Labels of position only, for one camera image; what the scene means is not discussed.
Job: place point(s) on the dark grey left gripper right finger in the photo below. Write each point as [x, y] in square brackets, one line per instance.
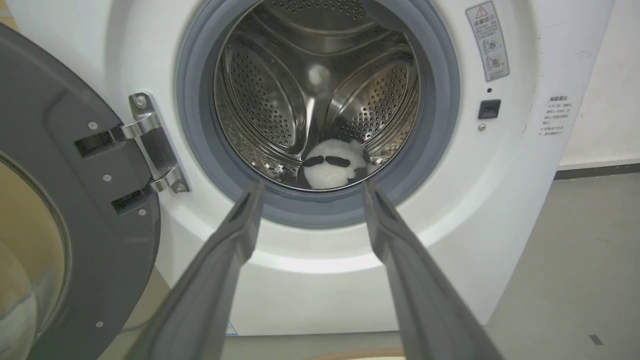
[425, 295]

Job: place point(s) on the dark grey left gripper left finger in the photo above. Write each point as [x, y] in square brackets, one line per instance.
[200, 295]

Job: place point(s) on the black and white panda plush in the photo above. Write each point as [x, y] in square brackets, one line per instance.
[332, 167]

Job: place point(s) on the white front-load washing machine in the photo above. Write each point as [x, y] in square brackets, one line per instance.
[500, 200]

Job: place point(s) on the grey washing machine door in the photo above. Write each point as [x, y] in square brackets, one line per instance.
[75, 200]

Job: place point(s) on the steel washing machine drum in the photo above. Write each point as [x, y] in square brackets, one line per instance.
[310, 85]

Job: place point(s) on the chrome door hinge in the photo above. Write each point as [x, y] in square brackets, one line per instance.
[155, 142]

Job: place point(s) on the grey rubber door gasket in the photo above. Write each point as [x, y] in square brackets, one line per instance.
[440, 125]

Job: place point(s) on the black door latch socket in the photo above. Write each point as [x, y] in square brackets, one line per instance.
[489, 109]

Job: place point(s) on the dark grey baseboard strip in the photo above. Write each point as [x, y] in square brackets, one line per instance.
[597, 171]

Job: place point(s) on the printed text sticker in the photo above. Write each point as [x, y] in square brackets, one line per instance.
[555, 116]

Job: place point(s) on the warning label sticker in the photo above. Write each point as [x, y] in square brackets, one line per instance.
[488, 41]

